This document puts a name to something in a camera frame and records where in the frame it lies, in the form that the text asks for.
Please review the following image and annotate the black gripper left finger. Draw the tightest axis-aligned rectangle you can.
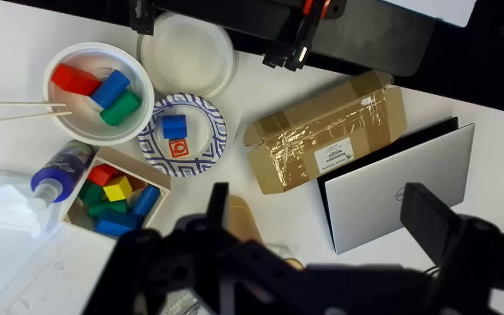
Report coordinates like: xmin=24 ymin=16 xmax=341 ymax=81
xmin=205 ymin=183 xmax=229 ymax=230

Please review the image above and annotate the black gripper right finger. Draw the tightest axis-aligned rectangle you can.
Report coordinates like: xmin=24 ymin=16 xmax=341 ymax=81
xmin=401 ymin=183 xmax=462 ymax=265

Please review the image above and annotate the yellow cube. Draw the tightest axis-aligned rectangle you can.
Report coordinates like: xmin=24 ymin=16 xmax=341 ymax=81
xmin=103 ymin=177 xmax=133 ymax=202

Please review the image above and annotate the orange cube on plate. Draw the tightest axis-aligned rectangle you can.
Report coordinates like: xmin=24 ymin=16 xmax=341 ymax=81
xmin=168 ymin=141 xmax=189 ymax=158

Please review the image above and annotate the blue patterned paper plate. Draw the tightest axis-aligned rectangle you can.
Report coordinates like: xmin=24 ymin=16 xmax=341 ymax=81
xmin=136 ymin=93 xmax=227 ymax=177

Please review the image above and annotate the blue cube on plate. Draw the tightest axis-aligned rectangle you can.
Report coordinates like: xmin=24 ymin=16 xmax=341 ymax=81
xmin=161 ymin=116 xmax=187 ymax=141

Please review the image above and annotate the blue cylinder in box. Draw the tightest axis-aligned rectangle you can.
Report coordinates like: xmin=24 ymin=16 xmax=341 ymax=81
xmin=133 ymin=186 xmax=161 ymax=218

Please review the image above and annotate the silver Dell laptop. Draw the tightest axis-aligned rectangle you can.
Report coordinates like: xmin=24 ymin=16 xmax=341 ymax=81
xmin=318 ymin=118 xmax=474 ymax=254

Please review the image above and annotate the wooden box of blocks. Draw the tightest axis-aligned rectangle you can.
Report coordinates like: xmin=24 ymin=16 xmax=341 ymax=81
xmin=65 ymin=148 xmax=171 ymax=239

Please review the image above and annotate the red block in box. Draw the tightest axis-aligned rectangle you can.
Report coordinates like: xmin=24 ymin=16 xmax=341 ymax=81
xmin=87 ymin=165 xmax=117 ymax=186

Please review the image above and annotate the cardboard box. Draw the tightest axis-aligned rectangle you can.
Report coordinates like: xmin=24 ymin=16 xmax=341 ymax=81
xmin=243 ymin=71 xmax=406 ymax=195

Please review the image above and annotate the green cylinder in bowl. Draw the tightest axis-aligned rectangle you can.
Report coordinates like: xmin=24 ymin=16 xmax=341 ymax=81
xmin=100 ymin=92 xmax=140 ymax=127

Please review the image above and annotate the blue glue bottle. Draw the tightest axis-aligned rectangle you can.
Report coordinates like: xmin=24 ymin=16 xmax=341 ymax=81
xmin=28 ymin=141 xmax=94 ymax=211

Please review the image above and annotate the white round lid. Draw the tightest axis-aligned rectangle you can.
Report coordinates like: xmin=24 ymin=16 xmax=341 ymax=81
xmin=138 ymin=15 xmax=236 ymax=99

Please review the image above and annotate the white bowl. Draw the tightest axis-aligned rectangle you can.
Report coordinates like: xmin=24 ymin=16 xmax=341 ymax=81
xmin=42 ymin=43 xmax=154 ymax=146

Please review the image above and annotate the blue cylinder in bowl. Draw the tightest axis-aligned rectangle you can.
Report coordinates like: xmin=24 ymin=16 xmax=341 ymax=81
xmin=91 ymin=71 xmax=129 ymax=109

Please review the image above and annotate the wooden chopstick lower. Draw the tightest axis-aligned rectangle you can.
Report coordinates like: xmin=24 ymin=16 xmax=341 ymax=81
xmin=0 ymin=113 xmax=73 ymax=123

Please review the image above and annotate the wooden chopstick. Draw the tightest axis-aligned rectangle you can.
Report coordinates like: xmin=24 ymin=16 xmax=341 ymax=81
xmin=0 ymin=102 xmax=66 ymax=109
xmin=0 ymin=113 xmax=73 ymax=123

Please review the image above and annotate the red block in bowl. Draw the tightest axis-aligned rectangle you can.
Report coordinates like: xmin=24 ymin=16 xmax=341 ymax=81
xmin=51 ymin=64 xmax=100 ymax=97

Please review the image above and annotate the black orange clamp near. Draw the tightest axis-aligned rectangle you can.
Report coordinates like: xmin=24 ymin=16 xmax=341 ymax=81
xmin=262 ymin=0 xmax=332 ymax=71

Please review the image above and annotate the wooden chopstick upper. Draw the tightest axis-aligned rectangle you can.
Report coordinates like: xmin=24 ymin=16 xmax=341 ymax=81
xmin=0 ymin=102 xmax=66 ymax=109

